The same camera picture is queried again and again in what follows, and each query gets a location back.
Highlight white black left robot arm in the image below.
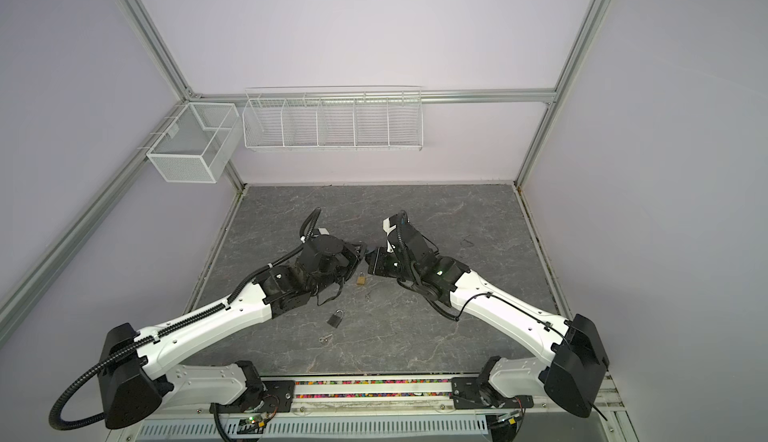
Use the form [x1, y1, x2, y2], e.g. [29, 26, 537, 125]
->
[48, 208, 366, 431]

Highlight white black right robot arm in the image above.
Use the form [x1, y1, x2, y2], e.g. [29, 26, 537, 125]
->
[366, 211, 610, 418]

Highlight dark grey padlock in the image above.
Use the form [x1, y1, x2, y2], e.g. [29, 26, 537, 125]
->
[327, 309, 344, 328]

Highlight white mesh box basket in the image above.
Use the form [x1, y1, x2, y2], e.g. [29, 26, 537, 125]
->
[147, 102, 243, 183]

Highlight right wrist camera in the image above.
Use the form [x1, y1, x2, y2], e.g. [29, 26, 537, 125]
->
[382, 212, 408, 235]

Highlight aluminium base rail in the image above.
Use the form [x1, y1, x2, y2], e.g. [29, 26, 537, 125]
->
[139, 359, 620, 419]

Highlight white wire wall basket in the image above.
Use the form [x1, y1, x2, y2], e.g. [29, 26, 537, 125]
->
[242, 86, 424, 151]

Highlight white vented cable duct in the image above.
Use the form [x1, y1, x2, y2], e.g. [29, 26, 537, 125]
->
[136, 414, 490, 441]

